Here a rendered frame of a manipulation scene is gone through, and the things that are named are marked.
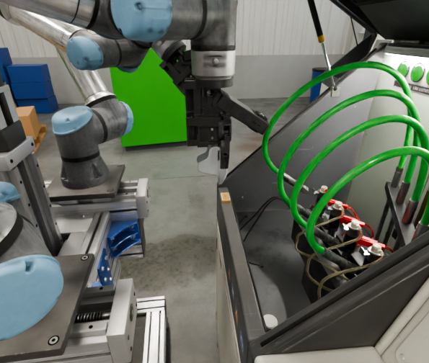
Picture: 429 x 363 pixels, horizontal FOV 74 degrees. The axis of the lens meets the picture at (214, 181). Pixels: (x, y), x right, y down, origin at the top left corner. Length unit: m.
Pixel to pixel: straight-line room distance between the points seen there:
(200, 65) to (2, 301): 0.41
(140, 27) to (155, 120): 3.63
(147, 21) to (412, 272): 0.52
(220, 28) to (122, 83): 3.46
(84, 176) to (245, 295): 0.60
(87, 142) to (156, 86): 3.03
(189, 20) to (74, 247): 0.67
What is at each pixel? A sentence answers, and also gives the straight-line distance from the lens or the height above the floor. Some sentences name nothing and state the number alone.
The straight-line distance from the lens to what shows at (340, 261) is 0.63.
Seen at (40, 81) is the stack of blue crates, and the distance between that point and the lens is 6.80.
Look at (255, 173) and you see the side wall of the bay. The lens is 1.09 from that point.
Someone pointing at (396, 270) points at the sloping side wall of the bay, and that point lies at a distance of 0.54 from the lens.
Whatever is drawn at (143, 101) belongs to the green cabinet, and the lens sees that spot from 3.95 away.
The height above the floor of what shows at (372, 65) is 1.42.
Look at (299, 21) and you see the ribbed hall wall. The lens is 7.70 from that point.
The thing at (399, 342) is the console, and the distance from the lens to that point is 0.62.
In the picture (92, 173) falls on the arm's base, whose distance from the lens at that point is 0.99.
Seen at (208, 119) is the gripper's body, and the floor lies 1.34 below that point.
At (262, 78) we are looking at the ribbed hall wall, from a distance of 7.49.
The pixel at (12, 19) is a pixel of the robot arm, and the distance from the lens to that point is 1.07.
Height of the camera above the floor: 1.48
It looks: 28 degrees down
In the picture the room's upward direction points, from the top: straight up
